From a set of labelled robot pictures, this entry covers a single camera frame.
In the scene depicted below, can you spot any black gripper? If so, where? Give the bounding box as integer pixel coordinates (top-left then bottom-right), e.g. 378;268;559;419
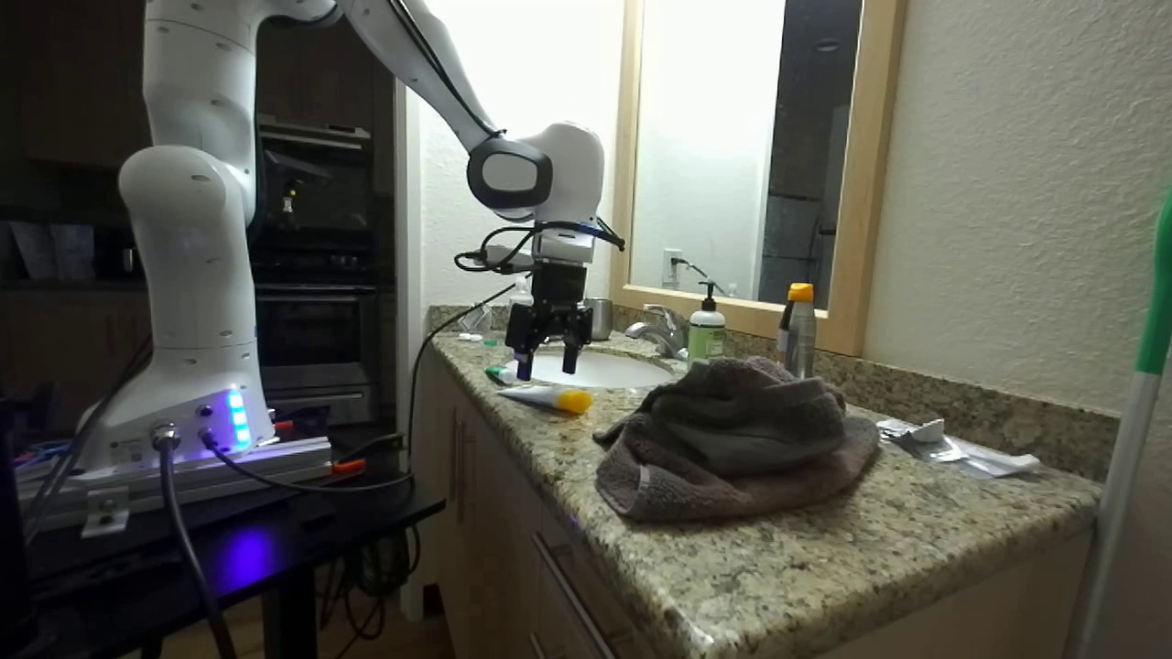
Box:
504;265;594;381

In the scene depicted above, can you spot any white yellow sunscreen tube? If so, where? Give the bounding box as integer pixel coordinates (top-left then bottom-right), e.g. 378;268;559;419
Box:
500;383;594;419

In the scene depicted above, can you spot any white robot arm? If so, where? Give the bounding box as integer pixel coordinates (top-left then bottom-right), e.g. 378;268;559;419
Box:
77;0;603;467

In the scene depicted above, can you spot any green white toothpaste tube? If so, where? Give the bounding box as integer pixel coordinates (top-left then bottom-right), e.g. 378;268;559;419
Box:
482;366;514;388

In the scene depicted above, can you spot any white sink basin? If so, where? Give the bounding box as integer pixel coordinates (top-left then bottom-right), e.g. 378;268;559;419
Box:
532;350;676;388

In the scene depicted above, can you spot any chrome faucet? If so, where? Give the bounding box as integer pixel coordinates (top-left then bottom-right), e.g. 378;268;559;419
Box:
627;304;685;358

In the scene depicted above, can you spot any vanity cabinet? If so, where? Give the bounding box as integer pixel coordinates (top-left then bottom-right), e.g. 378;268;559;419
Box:
417;340;1094;659

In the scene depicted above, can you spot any soap pump bottle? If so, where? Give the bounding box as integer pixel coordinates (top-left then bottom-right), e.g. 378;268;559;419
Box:
687;286;725;361

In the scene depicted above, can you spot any brown towel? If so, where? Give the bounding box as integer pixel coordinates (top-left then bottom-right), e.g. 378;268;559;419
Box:
594;354;878;528

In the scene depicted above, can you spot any wood framed mirror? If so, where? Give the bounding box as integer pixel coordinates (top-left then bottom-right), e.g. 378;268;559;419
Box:
610;0;912;354

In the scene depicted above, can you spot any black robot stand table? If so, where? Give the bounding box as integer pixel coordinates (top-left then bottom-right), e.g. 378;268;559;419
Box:
0;483;444;659

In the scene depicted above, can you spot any black cable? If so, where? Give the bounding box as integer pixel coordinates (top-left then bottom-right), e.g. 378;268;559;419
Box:
398;276;527;489

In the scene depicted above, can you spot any green white mop handle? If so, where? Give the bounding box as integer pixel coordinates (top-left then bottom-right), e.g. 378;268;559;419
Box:
1064;195;1172;659

